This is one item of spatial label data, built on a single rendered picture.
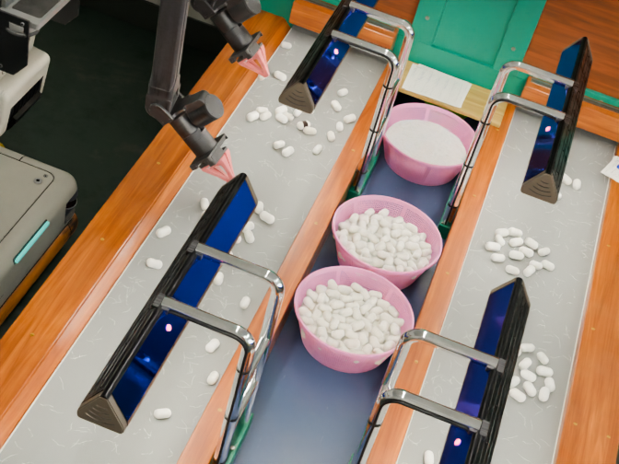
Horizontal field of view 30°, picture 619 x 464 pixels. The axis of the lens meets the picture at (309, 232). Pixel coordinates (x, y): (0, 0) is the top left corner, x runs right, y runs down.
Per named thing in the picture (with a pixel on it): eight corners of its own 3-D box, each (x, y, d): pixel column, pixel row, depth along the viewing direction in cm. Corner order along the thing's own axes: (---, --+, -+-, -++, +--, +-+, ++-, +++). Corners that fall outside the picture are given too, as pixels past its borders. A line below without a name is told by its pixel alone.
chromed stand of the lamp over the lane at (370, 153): (286, 179, 292) (323, 31, 263) (309, 137, 307) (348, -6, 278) (356, 206, 291) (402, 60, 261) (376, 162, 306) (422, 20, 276)
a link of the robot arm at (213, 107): (157, 84, 259) (145, 109, 253) (192, 63, 252) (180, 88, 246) (194, 120, 264) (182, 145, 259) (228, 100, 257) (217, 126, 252)
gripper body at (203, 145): (230, 138, 264) (210, 113, 262) (213, 162, 257) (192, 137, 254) (210, 149, 268) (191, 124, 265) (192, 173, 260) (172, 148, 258)
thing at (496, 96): (434, 236, 289) (489, 92, 259) (451, 191, 303) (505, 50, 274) (506, 262, 287) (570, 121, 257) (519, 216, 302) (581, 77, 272)
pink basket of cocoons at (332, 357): (269, 356, 248) (277, 327, 241) (307, 279, 268) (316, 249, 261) (385, 402, 245) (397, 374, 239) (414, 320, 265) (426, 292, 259)
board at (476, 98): (385, 87, 316) (386, 83, 316) (398, 60, 328) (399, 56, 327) (498, 128, 313) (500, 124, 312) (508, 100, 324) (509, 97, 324)
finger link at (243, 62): (283, 62, 295) (262, 32, 291) (274, 75, 289) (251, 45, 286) (263, 72, 298) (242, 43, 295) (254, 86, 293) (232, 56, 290)
